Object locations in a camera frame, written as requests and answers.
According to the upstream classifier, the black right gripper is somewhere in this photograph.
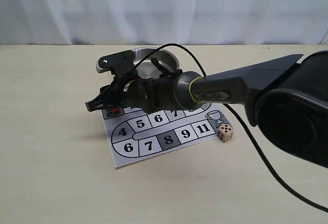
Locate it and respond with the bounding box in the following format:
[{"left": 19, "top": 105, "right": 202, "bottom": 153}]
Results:
[{"left": 85, "top": 74, "right": 179, "bottom": 113}]

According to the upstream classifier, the beige wooden die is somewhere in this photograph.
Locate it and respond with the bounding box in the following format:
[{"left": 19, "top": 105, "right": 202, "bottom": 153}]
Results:
[{"left": 217, "top": 124, "right": 234, "bottom": 142}]

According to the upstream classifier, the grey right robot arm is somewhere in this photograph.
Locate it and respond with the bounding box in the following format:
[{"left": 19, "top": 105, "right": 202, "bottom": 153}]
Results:
[{"left": 86, "top": 50, "right": 327, "bottom": 167}]

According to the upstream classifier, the paper number game board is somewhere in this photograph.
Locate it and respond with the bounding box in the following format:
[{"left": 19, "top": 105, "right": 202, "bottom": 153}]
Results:
[{"left": 102, "top": 103, "right": 229, "bottom": 168}]

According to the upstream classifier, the stainless steel round bowl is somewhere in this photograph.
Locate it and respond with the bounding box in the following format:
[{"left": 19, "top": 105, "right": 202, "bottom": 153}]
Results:
[{"left": 132, "top": 47, "right": 179, "bottom": 79}]

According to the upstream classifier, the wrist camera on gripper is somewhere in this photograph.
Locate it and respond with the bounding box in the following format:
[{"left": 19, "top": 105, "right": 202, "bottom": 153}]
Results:
[{"left": 96, "top": 50, "right": 135, "bottom": 78}]

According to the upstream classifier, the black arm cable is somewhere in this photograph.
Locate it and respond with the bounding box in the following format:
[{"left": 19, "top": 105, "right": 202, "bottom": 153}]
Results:
[{"left": 134, "top": 44, "right": 328, "bottom": 217}]

